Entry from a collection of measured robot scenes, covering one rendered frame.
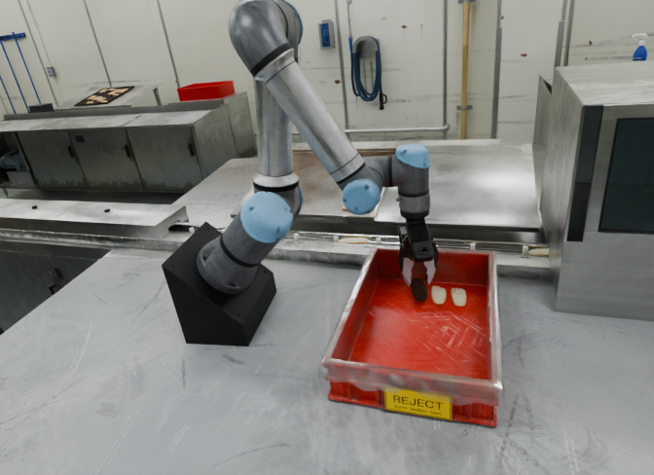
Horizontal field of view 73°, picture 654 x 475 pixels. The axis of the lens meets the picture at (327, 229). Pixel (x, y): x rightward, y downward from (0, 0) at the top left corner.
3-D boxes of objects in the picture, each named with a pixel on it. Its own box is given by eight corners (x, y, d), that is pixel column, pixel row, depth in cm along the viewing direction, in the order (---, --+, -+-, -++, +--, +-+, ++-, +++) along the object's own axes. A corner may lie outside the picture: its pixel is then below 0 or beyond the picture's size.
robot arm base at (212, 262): (231, 305, 105) (252, 279, 100) (184, 261, 104) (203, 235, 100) (259, 276, 118) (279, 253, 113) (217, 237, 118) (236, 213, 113)
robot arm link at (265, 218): (213, 240, 101) (243, 200, 94) (236, 216, 112) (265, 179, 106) (255, 273, 102) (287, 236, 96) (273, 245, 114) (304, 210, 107)
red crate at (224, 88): (178, 101, 473) (175, 89, 468) (196, 94, 504) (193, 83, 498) (221, 98, 459) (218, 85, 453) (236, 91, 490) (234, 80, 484)
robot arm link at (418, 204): (433, 195, 102) (398, 200, 102) (433, 213, 104) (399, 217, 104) (426, 184, 109) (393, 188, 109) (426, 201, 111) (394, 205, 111)
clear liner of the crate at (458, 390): (320, 402, 87) (314, 364, 83) (373, 273, 128) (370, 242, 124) (503, 433, 76) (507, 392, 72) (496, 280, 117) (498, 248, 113)
